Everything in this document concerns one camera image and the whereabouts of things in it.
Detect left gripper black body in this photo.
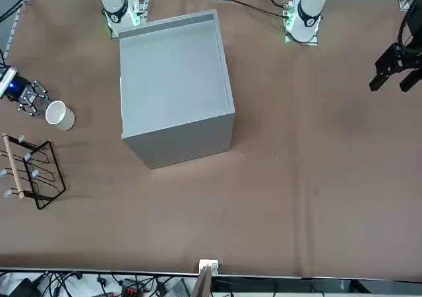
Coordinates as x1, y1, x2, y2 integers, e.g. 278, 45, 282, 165
404, 3, 422, 62

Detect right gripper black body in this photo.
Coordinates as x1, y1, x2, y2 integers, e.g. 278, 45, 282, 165
1, 74, 29, 104

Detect white cup with smiley print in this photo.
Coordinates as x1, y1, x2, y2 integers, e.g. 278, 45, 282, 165
45, 100, 76, 132

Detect gray steel cabinet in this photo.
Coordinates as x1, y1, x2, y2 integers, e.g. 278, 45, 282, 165
117, 9, 236, 170

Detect black power adapter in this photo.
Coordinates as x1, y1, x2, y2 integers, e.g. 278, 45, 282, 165
7, 277, 40, 297

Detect black power strip red switches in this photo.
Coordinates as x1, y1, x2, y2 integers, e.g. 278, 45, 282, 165
120, 278, 150, 297

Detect grey power adapter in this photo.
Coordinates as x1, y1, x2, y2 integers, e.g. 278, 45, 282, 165
164, 278, 193, 297

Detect black wire cup rack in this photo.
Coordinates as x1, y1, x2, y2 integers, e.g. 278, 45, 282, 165
0, 132, 67, 211

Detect black cable on table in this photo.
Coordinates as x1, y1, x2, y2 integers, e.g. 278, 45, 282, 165
220, 0, 288, 20

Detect aluminium camera post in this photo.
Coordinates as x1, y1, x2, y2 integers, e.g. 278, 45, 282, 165
192, 259, 220, 297

